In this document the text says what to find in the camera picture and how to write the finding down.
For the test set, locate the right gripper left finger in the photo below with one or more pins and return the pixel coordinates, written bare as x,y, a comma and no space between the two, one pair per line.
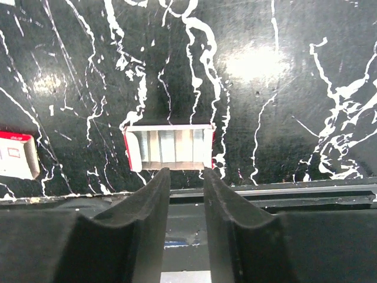
124,243

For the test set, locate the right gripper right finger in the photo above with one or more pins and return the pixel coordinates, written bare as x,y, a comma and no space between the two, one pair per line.
248,244

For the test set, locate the open staple box tray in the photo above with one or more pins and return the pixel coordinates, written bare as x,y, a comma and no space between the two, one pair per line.
177,147

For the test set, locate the red white staple box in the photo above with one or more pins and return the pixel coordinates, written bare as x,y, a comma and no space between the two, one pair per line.
19,157

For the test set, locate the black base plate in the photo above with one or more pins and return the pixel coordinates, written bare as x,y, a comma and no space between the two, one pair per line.
185,247

